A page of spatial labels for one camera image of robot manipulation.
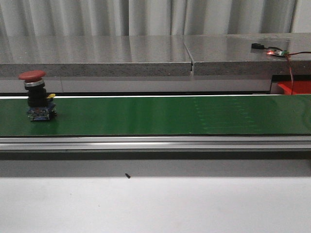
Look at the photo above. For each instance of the red plastic tray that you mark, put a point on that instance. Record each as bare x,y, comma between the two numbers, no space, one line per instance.
295,88

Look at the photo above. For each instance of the black connector plug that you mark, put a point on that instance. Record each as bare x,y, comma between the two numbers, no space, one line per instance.
257,46

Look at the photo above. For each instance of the small green circuit board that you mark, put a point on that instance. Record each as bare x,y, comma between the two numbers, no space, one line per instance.
278,53

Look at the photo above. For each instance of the green conveyor belt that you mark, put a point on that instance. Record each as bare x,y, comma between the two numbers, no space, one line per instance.
211,115

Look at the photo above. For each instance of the aluminium conveyor frame rail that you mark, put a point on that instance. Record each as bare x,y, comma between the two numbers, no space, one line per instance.
218,143

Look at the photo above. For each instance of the grey pleated curtain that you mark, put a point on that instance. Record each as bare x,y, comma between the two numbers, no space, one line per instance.
153,17

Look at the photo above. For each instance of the grey stone countertop slab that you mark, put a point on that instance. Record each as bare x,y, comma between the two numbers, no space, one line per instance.
129,56

